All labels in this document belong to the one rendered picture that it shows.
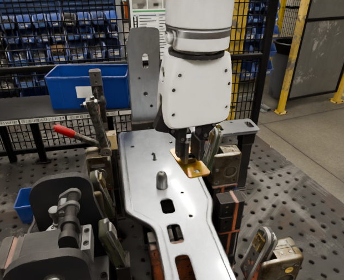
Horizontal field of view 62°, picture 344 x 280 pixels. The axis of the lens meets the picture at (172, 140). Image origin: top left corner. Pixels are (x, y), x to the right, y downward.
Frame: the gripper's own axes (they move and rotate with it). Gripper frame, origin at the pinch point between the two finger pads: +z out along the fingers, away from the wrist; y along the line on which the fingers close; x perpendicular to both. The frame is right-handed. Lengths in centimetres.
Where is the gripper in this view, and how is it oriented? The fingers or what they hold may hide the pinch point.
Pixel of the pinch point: (190, 147)
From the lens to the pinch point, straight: 45.7
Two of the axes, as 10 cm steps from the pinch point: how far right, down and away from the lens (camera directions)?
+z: -0.2, 8.6, 5.1
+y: 9.3, -1.7, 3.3
